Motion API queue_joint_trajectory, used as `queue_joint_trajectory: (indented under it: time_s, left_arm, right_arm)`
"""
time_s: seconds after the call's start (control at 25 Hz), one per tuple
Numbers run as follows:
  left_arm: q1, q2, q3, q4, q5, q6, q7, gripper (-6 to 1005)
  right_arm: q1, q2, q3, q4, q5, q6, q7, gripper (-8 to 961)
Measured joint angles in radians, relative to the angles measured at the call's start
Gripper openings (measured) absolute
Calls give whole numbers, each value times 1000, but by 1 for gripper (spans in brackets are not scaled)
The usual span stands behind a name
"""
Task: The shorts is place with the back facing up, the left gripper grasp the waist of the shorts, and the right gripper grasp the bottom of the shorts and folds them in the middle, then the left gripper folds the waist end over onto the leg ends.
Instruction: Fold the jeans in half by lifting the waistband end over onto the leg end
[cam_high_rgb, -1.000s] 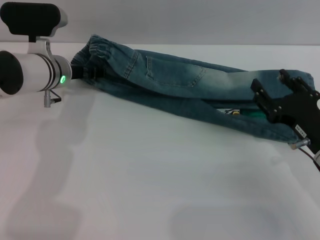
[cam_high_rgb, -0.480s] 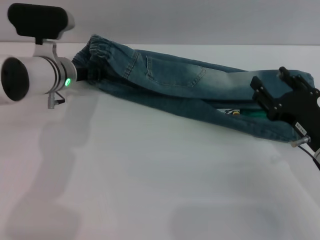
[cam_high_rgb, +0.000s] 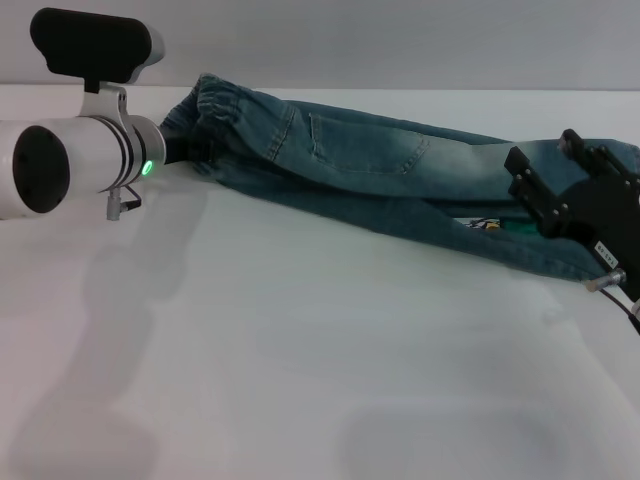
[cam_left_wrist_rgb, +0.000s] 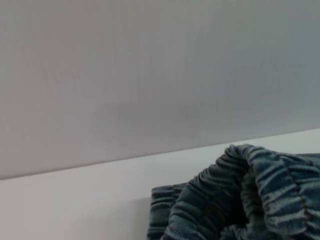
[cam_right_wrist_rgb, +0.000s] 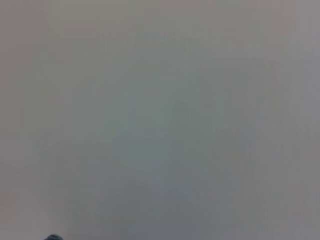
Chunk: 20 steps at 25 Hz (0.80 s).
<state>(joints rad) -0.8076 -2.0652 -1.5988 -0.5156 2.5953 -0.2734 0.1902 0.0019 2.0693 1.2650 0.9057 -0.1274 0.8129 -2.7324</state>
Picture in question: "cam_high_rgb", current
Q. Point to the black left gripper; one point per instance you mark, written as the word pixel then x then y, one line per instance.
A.
pixel 177 150

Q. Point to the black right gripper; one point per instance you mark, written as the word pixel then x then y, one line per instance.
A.
pixel 595 210

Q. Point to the blue denim shorts with cartoon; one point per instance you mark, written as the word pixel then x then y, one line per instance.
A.
pixel 360 150

